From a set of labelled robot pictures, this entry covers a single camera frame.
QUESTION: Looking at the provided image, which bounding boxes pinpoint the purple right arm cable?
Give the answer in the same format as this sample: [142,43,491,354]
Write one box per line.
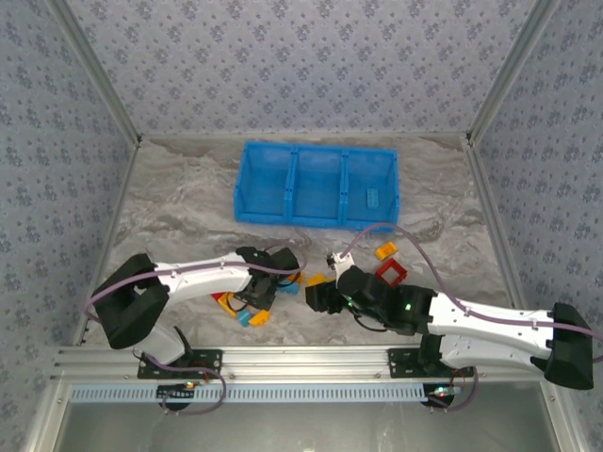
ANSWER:
[343,222,603,366]

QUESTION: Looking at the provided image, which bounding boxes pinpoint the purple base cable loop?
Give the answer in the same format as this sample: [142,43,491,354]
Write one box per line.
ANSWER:
[136,352,229,417]
[426,364,481,414]

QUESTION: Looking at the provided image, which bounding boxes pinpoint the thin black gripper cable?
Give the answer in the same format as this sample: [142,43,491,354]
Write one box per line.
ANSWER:
[350,311,386,332]

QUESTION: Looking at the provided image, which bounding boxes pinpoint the small circuit board with LED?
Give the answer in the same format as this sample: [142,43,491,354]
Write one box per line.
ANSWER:
[156,381,198,402]
[422,383,461,407]

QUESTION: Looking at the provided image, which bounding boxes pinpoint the grey sheet metal panel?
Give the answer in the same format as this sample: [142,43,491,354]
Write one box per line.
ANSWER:
[51,402,562,452]

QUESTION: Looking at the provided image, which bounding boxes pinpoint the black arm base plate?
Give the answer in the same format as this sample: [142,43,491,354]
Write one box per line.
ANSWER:
[136,347,224,380]
[386,347,476,380]

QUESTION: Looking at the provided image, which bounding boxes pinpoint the white slotted cable duct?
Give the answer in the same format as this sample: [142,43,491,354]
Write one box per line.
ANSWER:
[70,381,431,405]

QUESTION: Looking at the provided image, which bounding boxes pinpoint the aluminium extrusion mounting rail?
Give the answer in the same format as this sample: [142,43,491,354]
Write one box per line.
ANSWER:
[52,345,522,383]

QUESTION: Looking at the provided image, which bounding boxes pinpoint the red lego window frame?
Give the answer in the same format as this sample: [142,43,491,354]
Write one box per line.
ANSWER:
[374,261,407,287]

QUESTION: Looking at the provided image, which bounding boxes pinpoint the blue three-compartment plastic bin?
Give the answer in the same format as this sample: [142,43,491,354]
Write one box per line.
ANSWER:
[234,140,401,234]

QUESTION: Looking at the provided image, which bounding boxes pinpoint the aluminium frame bar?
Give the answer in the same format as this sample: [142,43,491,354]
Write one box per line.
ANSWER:
[44,0,144,148]
[464,0,564,145]
[461,134,531,312]
[70,136,145,347]
[21,379,72,452]
[541,388,585,452]

